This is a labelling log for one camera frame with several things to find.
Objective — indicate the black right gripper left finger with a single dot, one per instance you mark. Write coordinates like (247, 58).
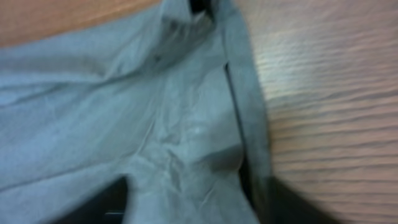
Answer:
(99, 205)

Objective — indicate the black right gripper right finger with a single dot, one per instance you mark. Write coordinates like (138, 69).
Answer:
(281, 205)

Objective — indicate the grey shorts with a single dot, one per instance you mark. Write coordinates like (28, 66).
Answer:
(155, 112)

